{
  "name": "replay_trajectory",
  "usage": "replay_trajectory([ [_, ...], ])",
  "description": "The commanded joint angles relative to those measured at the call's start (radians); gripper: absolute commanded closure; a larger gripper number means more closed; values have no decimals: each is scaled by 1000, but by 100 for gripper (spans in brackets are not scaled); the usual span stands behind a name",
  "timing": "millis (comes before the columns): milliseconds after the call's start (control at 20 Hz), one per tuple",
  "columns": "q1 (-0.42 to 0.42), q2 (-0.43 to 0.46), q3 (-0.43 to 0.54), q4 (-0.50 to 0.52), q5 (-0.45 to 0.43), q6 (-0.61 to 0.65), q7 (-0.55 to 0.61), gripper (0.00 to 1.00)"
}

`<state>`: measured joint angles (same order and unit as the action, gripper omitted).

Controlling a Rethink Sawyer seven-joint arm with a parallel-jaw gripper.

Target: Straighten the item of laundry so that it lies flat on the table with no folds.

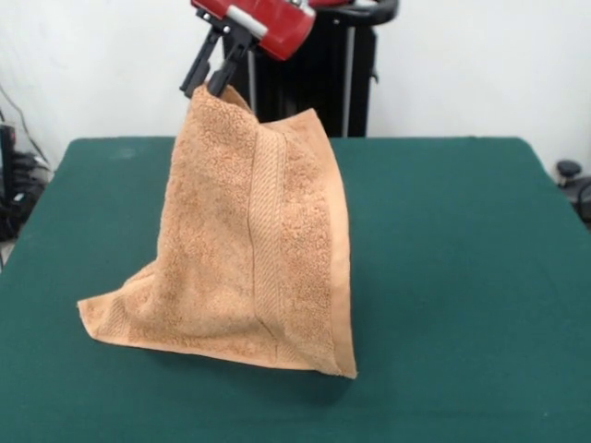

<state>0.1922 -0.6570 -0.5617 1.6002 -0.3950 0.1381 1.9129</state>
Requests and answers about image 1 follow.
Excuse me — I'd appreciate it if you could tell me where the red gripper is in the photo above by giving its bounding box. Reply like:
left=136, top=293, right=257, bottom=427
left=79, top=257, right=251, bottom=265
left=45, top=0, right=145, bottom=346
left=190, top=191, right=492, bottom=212
left=179, top=0, right=317, bottom=100

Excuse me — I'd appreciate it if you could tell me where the peach terry towel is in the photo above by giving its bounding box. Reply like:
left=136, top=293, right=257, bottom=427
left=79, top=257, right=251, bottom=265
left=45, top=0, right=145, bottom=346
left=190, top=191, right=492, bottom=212
left=76, top=84, right=358, bottom=381

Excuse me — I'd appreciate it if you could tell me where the black box with red mark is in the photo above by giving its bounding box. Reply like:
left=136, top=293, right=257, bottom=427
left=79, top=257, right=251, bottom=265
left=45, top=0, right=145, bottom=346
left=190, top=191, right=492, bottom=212
left=0, top=123, right=18, bottom=204

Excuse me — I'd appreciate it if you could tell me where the black bag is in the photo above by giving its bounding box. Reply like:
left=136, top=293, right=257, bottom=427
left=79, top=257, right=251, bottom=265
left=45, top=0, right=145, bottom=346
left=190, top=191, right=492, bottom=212
left=0, top=187, right=36, bottom=242

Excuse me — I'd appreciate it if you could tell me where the dark green table cloth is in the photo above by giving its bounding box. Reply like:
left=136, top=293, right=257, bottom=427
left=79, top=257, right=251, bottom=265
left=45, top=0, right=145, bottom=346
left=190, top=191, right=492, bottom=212
left=0, top=136, right=591, bottom=443

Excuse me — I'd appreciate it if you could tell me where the black office chair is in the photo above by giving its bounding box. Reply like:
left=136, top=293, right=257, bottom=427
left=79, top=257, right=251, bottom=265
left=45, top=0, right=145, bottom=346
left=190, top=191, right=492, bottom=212
left=555, top=159, right=591, bottom=232

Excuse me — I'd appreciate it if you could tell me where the black robot pedestal with handle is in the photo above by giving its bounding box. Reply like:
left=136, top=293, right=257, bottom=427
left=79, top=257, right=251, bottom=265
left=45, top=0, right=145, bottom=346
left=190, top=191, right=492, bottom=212
left=220, top=0, right=401, bottom=138

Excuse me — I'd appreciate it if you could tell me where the black cable bundle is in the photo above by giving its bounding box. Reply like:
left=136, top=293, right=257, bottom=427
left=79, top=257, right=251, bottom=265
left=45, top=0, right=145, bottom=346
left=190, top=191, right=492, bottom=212
left=11, top=150, right=53, bottom=186

